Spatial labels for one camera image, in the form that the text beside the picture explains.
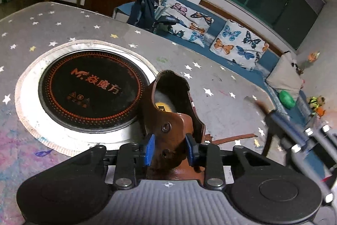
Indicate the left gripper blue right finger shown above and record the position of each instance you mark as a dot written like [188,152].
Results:
[209,157]

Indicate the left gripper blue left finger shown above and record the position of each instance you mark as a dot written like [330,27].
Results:
[133,160]

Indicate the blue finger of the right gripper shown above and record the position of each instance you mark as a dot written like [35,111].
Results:
[278,125]

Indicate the brown shoelace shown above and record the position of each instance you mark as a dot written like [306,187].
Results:
[209,139]

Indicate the brown leather shoe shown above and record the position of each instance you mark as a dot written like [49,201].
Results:
[169,114]

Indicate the green ball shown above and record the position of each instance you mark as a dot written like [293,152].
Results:
[286,99]

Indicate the plush toy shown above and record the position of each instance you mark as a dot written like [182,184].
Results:
[316,104]

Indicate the beige cushion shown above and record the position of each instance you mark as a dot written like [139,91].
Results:
[284,76]

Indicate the colourful flower toy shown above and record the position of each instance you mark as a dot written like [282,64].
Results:
[311,59]

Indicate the round induction cooktop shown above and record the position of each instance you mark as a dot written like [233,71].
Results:
[82,94]

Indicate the butterfly pillow right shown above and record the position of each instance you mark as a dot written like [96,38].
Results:
[239,45]

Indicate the butterfly pillow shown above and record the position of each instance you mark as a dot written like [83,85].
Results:
[239,45]
[192,25]

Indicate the butterfly pillow left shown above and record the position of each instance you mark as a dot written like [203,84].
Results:
[192,25]

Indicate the blue sofa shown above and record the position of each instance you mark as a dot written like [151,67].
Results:
[226,76]

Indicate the dark blue bag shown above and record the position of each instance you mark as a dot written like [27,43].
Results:
[143,14]

